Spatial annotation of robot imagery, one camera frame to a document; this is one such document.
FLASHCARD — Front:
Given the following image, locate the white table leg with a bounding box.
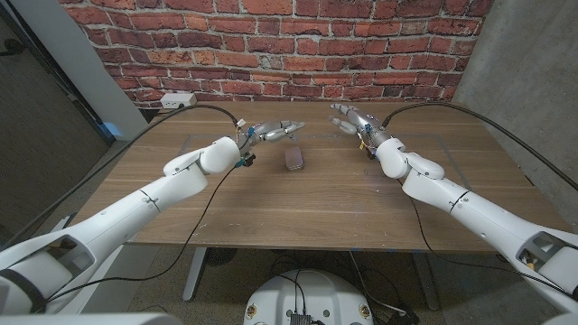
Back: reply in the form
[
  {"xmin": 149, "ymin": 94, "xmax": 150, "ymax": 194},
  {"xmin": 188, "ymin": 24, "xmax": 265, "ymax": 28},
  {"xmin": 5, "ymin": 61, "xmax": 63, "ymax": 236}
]
[
  {"xmin": 182, "ymin": 246, "xmax": 208, "ymax": 302},
  {"xmin": 410, "ymin": 252, "xmax": 442, "ymax": 311}
]

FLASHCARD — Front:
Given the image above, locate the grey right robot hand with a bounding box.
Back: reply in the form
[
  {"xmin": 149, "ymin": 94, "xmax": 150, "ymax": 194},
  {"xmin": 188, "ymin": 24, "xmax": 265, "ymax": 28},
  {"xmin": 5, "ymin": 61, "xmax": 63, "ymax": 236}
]
[{"xmin": 329, "ymin": 103, "xmax": 392, "ymax": 150}]

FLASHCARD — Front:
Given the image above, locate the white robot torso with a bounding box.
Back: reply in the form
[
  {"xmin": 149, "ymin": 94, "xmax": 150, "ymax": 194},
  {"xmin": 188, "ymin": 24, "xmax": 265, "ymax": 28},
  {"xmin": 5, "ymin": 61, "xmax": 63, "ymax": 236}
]
[{"xmin": 242, "ymin": 269, "xmax": 375, "ymax": 325}]

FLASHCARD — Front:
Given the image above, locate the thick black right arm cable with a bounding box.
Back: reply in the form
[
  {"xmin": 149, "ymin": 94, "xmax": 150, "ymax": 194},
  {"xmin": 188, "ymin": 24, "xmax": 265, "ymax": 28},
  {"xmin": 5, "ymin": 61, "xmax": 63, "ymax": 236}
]
[{"xmin": 381, "ymin": 101, "xmax": 578, "ymax": 191}]

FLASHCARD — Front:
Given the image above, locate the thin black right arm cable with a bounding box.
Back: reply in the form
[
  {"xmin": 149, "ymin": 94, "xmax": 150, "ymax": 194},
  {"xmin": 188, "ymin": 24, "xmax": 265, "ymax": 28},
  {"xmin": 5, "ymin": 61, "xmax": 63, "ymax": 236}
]
[{"xmin": 396, "ymin": 178, "xmax": 578, "ymax": 299}]

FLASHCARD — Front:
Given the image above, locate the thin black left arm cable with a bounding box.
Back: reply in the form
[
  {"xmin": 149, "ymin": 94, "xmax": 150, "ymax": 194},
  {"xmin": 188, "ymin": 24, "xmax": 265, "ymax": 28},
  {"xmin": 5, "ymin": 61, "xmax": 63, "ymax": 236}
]
[{"xmin": 44, "ymin": 160, "xmax": 247, "ymax": 303}]

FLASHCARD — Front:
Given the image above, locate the dark perforated wall panel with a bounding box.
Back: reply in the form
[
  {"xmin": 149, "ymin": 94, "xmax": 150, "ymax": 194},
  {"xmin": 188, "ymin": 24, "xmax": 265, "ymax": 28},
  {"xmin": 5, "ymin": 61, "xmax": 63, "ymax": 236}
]
[{"xmin": 0, "ymin": 4, "xmax": 114, "ymax": 249}]

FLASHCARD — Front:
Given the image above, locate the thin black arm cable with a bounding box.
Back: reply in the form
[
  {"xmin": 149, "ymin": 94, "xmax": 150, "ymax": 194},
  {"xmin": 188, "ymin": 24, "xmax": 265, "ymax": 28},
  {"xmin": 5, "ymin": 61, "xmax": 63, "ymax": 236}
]
[
  {"xmin": 396, "ymin": 178, "xmax": 578, "ymax": 299},
  {"xmin": 44, "ymin": 160, "xmax": 247, "ymax": 303}
]

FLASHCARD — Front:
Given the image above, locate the silver hinged tin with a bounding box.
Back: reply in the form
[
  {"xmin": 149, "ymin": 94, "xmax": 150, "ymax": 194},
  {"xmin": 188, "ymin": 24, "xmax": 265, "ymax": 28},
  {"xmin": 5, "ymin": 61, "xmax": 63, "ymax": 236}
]
[{"xmin": 284, "ymin": 144, "xmax": 305, "ymax": 172}]

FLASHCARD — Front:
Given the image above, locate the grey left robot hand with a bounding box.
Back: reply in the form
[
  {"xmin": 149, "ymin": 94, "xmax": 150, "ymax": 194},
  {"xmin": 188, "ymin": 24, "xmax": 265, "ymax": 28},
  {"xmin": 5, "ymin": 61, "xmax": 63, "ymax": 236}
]
[{"xmin": 237, "ymin": 119, "xmax": 306, "ymax": 153}]

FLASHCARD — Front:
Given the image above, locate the black power strip cord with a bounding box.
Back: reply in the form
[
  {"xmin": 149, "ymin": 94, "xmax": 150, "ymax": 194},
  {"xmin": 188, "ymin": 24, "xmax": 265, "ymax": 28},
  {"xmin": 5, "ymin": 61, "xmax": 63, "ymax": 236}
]
[{"xmin": 155, "ymin": 104, "xmax": 185, "ymax": 117}]

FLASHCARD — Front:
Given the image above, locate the white power strip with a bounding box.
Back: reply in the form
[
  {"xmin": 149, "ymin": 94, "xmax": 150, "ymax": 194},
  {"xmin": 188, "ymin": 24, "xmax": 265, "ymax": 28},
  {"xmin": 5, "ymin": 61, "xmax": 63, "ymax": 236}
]
[{"xmin": 160, "ymin": 92, "xmax": 198, "ymax": 110}]

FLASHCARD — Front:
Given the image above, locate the red brick print backdrop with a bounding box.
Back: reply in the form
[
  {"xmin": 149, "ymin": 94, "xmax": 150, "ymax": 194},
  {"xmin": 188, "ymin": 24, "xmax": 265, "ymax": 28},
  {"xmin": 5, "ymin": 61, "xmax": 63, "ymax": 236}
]
[{"xmin": 58, "ymin": 0, "xmax": 496, "ymax": 109}]

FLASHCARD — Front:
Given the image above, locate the black torso cable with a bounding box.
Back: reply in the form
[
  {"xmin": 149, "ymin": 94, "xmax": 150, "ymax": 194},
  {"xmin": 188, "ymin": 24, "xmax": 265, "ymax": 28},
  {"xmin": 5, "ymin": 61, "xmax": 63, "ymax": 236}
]
[{"xmin": 275, "ymin": 274, "xmax": 308, "ymax": 315}]

